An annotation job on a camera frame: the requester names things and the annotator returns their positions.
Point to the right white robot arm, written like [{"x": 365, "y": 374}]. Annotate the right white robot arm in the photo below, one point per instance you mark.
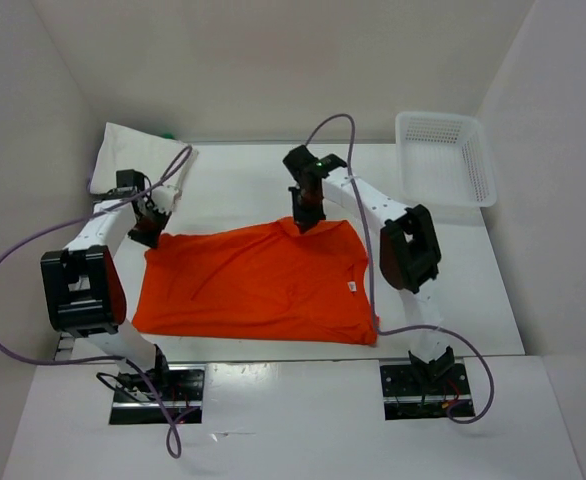
[{"x": 400, "y": 240}]

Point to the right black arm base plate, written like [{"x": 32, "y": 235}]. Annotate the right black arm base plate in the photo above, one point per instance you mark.
[{"x": 405, "y": 399}]

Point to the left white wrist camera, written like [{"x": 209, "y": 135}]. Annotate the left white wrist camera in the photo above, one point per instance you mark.
[{"x": 165, "y": 198}]

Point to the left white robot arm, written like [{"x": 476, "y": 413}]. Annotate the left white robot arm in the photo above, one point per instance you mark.
[{"x": 84, "y": 295}]

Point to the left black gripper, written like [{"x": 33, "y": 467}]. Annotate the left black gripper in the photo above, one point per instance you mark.
[{"x": 153, "y": 239}]

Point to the white plastic basket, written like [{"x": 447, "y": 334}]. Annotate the white plastic basket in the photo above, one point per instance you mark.
[{"x": 444, "y": 160}]

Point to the purple t-shirt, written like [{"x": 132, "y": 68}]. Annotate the purple t-shirt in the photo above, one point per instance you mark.
[{"x": 89, "y": 185}]

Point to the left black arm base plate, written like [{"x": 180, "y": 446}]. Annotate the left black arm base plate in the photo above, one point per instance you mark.
[{"x": 181, "y": 391}]

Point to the orange t-shirt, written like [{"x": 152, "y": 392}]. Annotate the orange t-shirt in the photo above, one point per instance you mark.
[{"x": 261, "y": 282}]

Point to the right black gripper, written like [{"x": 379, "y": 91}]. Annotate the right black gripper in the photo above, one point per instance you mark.
[{"x": 304, "y": 219}]

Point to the white t-shirt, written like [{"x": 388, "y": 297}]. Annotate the white t-shirt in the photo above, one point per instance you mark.
[{"x": 125, "y": 148}]

